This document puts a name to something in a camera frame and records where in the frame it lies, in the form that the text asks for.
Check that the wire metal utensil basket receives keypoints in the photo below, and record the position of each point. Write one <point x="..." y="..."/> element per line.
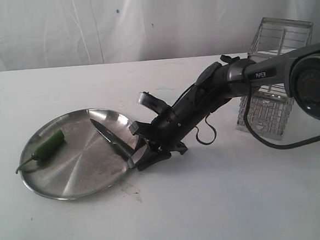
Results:
<point x="270" y="107"/>

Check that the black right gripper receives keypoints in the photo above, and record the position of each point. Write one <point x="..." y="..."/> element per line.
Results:
<point x="163" y="135"/>

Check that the green chili pepper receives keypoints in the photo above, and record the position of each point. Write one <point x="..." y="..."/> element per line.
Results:
<point x="46" y="149"/>

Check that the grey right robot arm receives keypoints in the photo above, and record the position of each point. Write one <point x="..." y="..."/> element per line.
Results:
<point x="298" y="70"/>

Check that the round stainless steel plate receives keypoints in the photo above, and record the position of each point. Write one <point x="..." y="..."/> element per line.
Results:
<point x="85" y="163"/>

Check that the black handled kitchen knife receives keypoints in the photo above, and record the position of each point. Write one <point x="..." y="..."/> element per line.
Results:
<point x="120" y="147"/>

